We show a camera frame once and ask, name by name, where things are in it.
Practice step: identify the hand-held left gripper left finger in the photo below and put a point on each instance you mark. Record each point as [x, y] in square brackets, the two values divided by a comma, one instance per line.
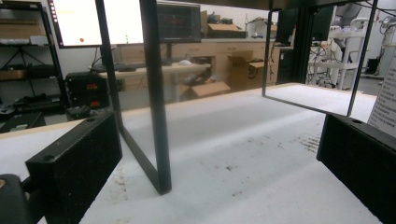
[74, 165]

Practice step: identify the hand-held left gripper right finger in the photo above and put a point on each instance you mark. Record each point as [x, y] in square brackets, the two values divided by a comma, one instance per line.
[361, 152]

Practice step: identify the white printed paper sheet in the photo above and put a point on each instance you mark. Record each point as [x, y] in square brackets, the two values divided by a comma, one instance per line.
[384, 99]

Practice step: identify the black electronic unit red display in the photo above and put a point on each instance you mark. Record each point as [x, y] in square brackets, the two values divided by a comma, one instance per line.
[87, 90]

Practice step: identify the white rolling cart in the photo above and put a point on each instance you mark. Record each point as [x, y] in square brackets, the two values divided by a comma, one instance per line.
[345, 46]

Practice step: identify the black metal shelf rack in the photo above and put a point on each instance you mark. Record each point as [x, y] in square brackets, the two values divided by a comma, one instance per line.
[28, 62]

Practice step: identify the wooden desk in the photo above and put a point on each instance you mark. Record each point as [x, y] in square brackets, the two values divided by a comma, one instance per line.
[174, 70]

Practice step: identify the tall cardboard box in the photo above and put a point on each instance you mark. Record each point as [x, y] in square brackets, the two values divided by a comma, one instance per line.
[246, 70]

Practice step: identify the white lit monitor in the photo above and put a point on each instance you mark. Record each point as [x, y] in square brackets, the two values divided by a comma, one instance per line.
[77, 21]

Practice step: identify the open cardboard box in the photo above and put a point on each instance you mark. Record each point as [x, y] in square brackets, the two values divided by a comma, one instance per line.
[210, 89]

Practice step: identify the wooden cabinet counter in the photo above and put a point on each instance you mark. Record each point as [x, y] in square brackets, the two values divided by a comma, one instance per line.
[227, 49]

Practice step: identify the dark computer monitor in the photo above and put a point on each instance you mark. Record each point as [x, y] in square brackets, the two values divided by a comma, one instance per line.
[179, 21]

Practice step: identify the black metal frame stand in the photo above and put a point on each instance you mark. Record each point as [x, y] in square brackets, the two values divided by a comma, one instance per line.
[157, 93]

